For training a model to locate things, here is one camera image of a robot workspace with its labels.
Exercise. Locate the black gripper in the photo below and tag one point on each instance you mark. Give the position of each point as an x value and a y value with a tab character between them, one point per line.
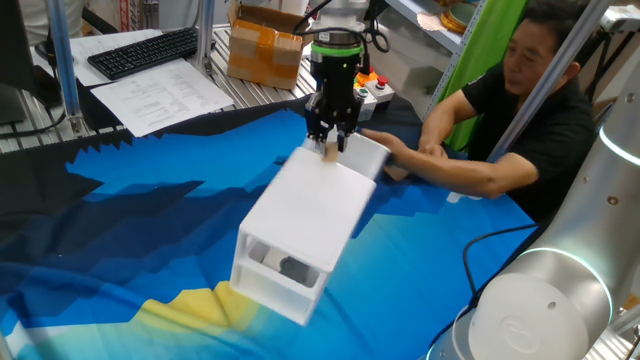
336	85

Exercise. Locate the small wooden cube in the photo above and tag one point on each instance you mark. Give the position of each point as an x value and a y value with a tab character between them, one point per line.
331	154

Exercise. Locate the white plastic drawer cabinet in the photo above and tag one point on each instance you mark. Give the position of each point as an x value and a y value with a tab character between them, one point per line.
305	210

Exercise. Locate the person's left forearm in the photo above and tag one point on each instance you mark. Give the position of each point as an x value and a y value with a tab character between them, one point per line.
475	175

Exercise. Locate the person's right forearm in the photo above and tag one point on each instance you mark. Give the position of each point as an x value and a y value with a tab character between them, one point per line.
445	120

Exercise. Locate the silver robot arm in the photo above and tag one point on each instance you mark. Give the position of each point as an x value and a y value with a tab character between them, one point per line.
550	300

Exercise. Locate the person's left hand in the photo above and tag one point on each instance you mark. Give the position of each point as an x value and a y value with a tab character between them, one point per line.
392	147

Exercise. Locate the person's right hand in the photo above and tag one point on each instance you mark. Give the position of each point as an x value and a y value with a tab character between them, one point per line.
434	151

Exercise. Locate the grey box with green button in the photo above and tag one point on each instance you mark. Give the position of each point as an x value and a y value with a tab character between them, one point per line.
367	107

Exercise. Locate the orange button box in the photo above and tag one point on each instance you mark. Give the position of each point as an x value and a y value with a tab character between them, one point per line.
367	79

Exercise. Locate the grey box with red button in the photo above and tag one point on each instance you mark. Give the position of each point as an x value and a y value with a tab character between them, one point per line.
382	92

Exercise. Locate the large wooden cube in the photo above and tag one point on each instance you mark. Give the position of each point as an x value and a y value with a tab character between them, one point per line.
397	173

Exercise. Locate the cardboard box with orange tape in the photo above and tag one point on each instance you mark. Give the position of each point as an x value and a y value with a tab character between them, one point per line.
265	55

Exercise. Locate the grey metal shelf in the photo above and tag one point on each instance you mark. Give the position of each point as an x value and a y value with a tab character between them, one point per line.
425	30

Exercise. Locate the yellow plate stack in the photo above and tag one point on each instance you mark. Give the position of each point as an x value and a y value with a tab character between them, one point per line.
452	25

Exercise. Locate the green curtain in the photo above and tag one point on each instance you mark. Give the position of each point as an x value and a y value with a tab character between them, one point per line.
480	50

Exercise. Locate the green bowl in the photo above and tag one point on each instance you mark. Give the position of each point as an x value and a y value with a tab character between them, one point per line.
464	12

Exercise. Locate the printed paper sheet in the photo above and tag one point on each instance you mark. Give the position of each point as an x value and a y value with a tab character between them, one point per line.
160	97

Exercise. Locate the blue mountain print cloth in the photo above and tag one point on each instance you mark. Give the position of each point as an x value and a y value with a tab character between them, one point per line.
150	210

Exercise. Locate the black keyboard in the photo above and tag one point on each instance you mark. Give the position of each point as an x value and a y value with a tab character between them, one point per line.
145	52

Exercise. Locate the white paper sheet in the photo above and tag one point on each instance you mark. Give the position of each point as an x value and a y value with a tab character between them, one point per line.
100	42

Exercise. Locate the person in white shirt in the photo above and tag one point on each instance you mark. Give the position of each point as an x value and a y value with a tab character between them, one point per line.
35	20

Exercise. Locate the black monitor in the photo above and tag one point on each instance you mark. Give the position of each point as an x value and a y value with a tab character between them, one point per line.
12	50

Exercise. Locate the aluminium frame post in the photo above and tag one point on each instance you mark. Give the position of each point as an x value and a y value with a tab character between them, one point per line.
206	35
550	75
62	50

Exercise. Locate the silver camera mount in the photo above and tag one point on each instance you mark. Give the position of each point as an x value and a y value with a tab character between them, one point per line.
620	19

